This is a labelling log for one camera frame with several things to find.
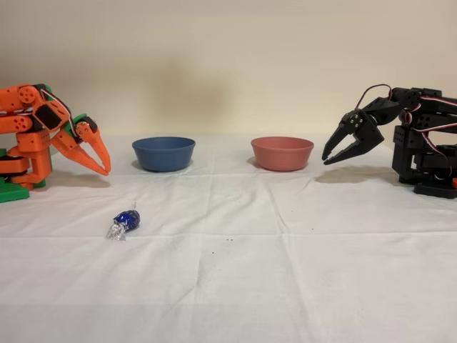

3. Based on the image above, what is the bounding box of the blue candy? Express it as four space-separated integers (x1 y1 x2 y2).
105 200 141 242

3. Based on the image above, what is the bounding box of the pink bowl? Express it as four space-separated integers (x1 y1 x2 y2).
251 136 315 172

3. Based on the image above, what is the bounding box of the blue bowl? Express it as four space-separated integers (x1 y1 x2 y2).
131 136 196 172

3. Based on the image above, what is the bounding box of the white tablecloth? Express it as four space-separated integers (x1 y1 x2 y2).
0 134 457 343

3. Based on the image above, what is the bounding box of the orange arm servo cable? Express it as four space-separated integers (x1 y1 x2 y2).
39 87 79 139

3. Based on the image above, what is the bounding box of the black arm servo cable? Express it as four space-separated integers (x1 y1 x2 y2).
356 84 393 109

